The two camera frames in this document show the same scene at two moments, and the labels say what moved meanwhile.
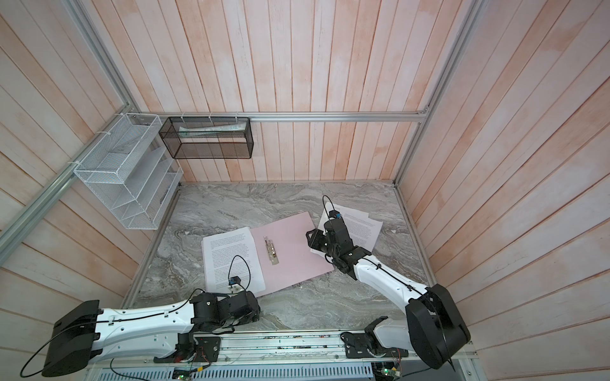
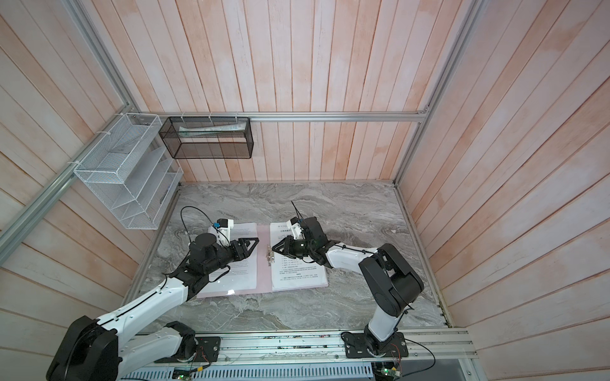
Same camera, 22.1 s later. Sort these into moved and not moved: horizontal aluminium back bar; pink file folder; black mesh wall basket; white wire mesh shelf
Moved: pink file folder
Not moved: horizontal aluminium back bar; white wire mesh shelf; black mesh wall basket
